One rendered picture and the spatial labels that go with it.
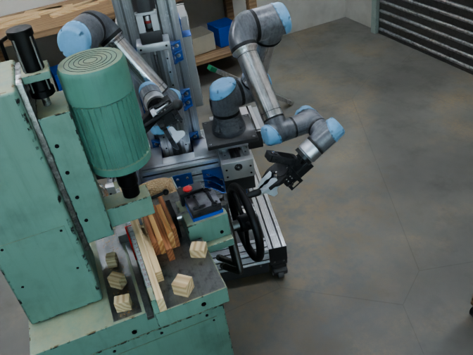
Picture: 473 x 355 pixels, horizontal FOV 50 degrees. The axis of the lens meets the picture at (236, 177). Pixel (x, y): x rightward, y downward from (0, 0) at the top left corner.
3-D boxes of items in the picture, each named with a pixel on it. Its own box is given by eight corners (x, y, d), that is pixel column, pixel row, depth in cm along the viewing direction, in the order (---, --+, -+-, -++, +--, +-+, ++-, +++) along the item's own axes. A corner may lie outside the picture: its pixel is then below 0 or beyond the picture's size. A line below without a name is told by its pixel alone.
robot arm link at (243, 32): (219, 11, 172) (273, 143, 166) (248, 3, 175) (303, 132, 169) (213, 27, 183) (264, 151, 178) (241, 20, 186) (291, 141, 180)
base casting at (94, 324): (224, 305, 161) (219, 285, 155) (41, 375, 148) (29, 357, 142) (184, 222, 195) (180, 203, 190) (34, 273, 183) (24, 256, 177)
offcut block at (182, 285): (194, 286, 143) (191, 276, 141) (188, 297, 140) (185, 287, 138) (180, 283, 145) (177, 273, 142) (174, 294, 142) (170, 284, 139)
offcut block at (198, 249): (193, 248, 155) (191, 241, 154) (207, 248, 155) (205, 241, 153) (191, 258, 152) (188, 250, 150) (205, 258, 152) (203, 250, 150)
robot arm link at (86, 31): (117, 141, 212) (104, 14, 177) (101, 162, 200) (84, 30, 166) (91, 135, 213) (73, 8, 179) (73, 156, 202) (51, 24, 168)
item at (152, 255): (164, 280, 146) (161, 270, 144) (158, 282, 146) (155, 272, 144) (128, 180, 189) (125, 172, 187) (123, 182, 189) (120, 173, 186)
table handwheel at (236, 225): (240, 223, 196) (271, 275, 175) (191, 240, 192) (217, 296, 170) (232, 165, 178) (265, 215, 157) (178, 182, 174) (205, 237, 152)
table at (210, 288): (260, 290, 147) (258, 276, 143) (160, 329, 140) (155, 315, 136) (198, 180, 194) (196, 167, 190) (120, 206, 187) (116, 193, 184)
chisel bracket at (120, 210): (156, 217, 157) (150, 195, 152) (112, 232, 153) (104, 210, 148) (151, 203, 162) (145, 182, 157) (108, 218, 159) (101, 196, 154)
